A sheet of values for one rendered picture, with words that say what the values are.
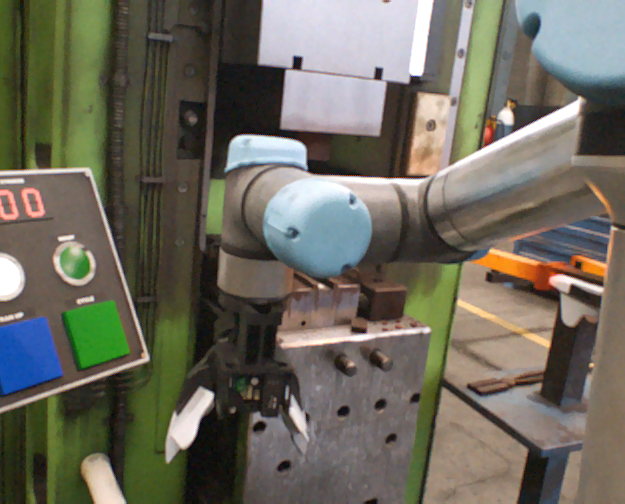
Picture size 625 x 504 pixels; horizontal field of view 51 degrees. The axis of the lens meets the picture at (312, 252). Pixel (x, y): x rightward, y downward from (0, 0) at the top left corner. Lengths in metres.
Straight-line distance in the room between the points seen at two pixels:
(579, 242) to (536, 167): 4.56
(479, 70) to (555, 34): 1.31
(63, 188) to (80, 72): 0.26
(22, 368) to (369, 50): 0.73
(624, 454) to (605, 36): 0.13
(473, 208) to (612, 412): 0.29
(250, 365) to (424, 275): 0.92
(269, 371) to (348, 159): 0.96
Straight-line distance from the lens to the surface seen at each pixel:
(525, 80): 10.41
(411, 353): 1.28
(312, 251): 0.49
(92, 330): 0.87
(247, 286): 0.62
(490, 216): 0.49
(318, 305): 1.19
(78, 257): 0.89
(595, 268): 1.55
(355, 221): 0.50
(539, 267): 0.91
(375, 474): 1.37
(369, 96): 1.16
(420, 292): 1.52
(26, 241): 0.87
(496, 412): 1.37
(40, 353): 0.83
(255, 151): 0.59
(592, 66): 0.20
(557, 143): 0.44
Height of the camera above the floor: 1.34
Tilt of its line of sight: 14 degrees down
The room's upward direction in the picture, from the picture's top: 6 degrees clockwise
